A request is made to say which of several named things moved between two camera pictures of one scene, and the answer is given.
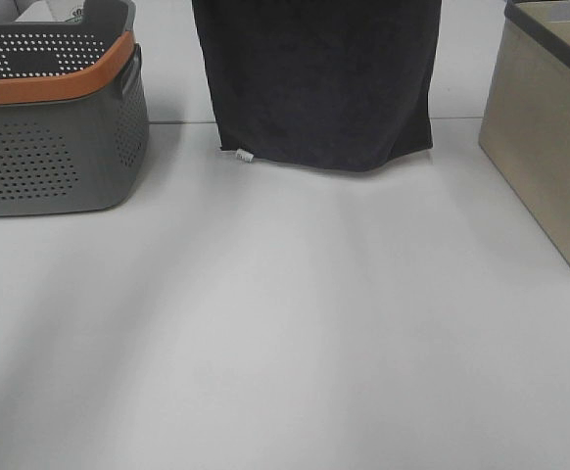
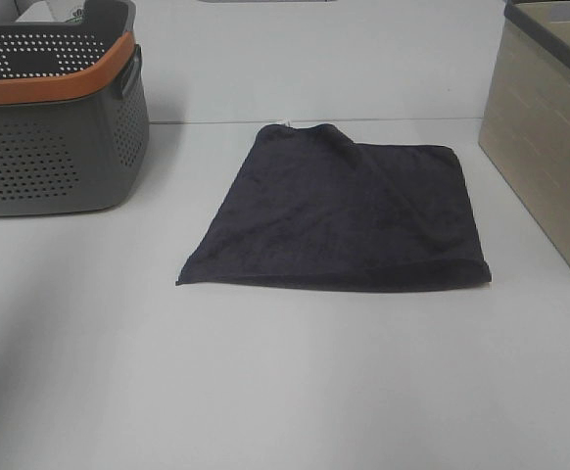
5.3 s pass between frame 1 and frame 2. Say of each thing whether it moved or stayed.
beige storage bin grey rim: stayed
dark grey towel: moved
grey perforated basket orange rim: stayed
